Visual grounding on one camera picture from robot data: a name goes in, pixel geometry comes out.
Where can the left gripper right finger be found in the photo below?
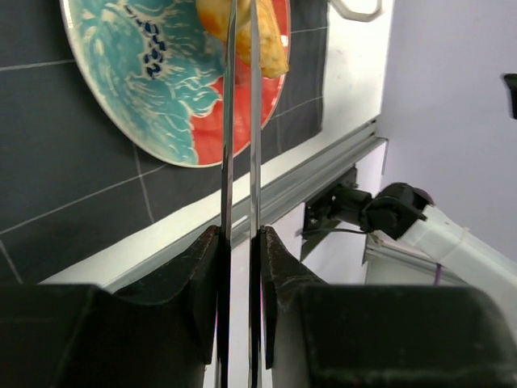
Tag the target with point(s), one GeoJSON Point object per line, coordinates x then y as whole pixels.
{"type": "Point", "coordinates": [322, 335]}

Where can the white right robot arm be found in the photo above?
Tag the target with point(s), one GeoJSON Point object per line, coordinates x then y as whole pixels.
{"type": "Point", "coordinates": [408, 214]}

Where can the metal serving tongs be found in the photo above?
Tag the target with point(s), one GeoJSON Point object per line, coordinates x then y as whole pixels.
{"type": "Point", "coordinates": [246, 209]}

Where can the light golden bread loaf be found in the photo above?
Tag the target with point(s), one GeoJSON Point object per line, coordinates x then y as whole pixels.
{"type": "Point", "coordinates": [214, 16]}

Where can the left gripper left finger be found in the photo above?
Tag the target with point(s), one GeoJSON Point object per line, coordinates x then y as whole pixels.
{"type": "Point", "coordinates": [156, 332]}

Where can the dark checked placemat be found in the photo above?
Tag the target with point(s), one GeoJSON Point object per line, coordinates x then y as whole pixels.
{"type": "Point", "coordinates": [71, 183]}

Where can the aluminium table frame rail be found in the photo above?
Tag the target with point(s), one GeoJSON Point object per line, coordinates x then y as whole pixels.
{"type": "Point", "coordinates": [278, 197]}

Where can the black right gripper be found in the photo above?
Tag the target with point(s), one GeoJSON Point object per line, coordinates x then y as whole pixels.
{"type": "Point", "coordinates": [510, 81]}

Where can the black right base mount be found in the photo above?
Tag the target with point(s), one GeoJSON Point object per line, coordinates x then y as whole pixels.
{"type": "Point", "coordinates": [316, 220]}

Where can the teal and red plate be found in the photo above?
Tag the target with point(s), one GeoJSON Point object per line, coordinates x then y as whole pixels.
{"type": "Point", "coordinates": [156, 73]}

